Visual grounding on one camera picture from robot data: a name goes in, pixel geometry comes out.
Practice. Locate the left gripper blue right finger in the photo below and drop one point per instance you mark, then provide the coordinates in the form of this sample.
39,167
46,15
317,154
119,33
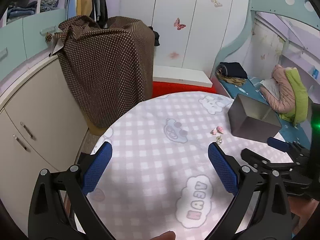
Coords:
271,218

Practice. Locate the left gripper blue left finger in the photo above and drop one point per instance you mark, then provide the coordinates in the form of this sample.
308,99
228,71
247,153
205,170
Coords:
59,206

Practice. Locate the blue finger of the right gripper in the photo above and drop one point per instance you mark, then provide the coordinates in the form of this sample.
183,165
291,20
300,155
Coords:
278,144

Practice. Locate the grey metal jewelry box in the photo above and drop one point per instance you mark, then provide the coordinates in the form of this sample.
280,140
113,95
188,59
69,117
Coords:
253,120

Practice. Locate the silver earring pair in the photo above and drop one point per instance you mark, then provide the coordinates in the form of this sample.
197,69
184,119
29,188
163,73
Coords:
219,140

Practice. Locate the pink bow hair clip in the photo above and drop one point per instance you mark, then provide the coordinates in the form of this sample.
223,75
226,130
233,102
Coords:
217,130

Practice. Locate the right hand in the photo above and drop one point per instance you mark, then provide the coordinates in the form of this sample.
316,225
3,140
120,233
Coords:
303,208

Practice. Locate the blue patterned mattress cover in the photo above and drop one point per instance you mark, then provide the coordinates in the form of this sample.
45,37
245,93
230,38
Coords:
250,88

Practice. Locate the white pillow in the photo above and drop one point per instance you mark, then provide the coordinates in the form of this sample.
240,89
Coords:
272,86

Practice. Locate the small blue box on shelf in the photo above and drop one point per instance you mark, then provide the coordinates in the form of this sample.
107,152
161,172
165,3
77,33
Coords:
315,73

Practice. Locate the beige lower cabinet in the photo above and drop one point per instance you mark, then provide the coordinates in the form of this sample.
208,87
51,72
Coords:
41,127

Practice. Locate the folded dark clothes stack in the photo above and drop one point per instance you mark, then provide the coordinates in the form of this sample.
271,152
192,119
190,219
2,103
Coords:
231,72

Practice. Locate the pink checkered cartoon tablecloth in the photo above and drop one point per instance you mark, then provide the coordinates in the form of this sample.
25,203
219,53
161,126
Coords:
160,178

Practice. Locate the red upholstered bench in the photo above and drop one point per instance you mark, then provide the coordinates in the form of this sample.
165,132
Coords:
164,88

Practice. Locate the white board on bench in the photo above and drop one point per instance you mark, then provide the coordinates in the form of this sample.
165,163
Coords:
181,76

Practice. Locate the white wardrobe with butterflies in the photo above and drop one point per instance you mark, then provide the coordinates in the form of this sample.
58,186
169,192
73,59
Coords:
191,31

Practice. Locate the brown polka dot cloth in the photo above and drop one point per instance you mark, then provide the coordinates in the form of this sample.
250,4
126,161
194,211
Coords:
108,70

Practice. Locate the pine cone ornament right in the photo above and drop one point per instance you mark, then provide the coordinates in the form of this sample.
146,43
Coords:
48,37

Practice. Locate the teal drawer unit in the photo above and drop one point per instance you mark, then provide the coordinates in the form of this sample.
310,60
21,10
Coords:
25,37

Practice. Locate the folded jeans in shelf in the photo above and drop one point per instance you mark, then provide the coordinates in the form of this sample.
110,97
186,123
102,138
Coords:
16,11

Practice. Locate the hanging clothes row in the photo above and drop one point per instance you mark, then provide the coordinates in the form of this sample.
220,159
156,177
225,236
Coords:
95,9

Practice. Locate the teal bunk bed frame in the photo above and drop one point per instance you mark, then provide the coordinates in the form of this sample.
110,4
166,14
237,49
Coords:
273,13

